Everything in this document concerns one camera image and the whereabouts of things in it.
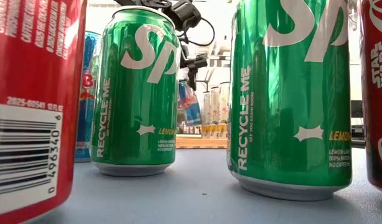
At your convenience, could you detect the blue silver Red Bull can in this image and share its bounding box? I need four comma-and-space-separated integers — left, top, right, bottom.
177, 81, 203, 127
74, 30, 101, 162

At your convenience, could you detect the red Coca-Cola can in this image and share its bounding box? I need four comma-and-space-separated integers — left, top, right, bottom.
358, 0, 382, 195
0, 0, 88, 224

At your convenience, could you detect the wooden slatted shelf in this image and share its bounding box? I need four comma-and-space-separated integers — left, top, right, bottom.
175, 133, 229, 149

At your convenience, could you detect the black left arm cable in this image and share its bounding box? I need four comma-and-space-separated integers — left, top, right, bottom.
184, 17, 216, 47

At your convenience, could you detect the green Sprite can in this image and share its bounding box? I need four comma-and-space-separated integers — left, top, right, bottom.
90, 6, 182, 177
226, 0, 353, 202

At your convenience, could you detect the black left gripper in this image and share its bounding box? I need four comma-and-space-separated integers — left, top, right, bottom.
169, 0, 208, 91

